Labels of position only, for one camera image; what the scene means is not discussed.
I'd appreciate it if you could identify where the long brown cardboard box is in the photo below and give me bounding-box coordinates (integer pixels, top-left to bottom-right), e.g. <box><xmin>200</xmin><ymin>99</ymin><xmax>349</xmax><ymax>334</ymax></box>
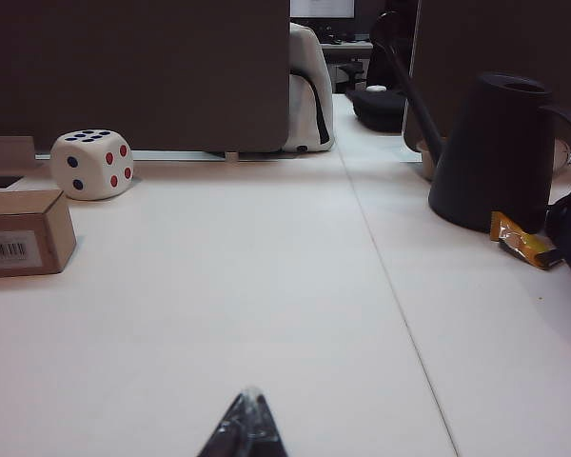
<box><xmin>0</xmin><ymin>189</ymin><xmax>78</xmax><ymax>280</ymax></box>

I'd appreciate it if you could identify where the narrow brown desk divider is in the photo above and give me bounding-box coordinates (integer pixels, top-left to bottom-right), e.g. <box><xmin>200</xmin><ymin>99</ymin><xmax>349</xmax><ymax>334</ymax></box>
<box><xmin>403</xmin><ymin>0</ymin><xmax>571</xmax><ymax>164</ymax></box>

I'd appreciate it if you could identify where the dark grey watering can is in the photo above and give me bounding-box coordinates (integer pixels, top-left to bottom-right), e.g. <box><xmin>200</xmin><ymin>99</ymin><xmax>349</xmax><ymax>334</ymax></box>
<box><xmin>373</xmin><ymin>11</ymin><xmax>571</xmax><ymax>235</ymax></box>

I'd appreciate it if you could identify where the white-screen computer monitor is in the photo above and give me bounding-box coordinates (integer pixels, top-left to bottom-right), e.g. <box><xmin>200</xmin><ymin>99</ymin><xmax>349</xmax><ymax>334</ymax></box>
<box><xmin>289</xmin><ymin>0</ymin><xmax>356</xmax><ymax>20</ymax></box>

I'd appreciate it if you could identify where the yellow snack wrapper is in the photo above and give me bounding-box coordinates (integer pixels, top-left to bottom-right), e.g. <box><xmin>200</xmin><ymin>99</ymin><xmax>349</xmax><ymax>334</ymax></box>
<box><xmin>488</xmin><ymin>209</ymin><xmax>564</xmax><ymax>272</ymax></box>

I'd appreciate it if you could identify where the wide brown desk divider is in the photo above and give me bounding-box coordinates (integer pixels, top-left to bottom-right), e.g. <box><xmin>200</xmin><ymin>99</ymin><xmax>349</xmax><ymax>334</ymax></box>
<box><xmin>0</xmin><ymin>0</ymin><xmax>292</xmax><ymax>155</ymax></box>

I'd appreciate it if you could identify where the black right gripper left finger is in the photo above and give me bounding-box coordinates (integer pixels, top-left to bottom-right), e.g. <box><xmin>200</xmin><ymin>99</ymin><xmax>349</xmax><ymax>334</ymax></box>
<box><xmin>197</xmin><ymin>385</ymin><xmax>255</xmax><ymax>457</ymax></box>

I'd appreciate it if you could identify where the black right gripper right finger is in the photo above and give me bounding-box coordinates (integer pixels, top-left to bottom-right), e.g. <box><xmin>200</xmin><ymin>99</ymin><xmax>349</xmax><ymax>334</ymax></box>
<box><xmin>249</xmin><ymin>386</ymin><xmax>289</xmax><ymax>457</ymax></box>

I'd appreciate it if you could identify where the dark office chair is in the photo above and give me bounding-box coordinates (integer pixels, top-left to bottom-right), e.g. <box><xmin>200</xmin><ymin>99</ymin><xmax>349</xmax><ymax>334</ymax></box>
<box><xmin>364</xmin><ymin>9</ymin><xmax>411</xmax><ymax>92</ymax></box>

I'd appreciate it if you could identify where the black round cushion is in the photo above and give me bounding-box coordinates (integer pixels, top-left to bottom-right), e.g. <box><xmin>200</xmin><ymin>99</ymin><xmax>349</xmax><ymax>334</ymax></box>
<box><xmin>351</xmin><ymin>89</ymin><xmax>406</xmax><ymax>131</ymax></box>

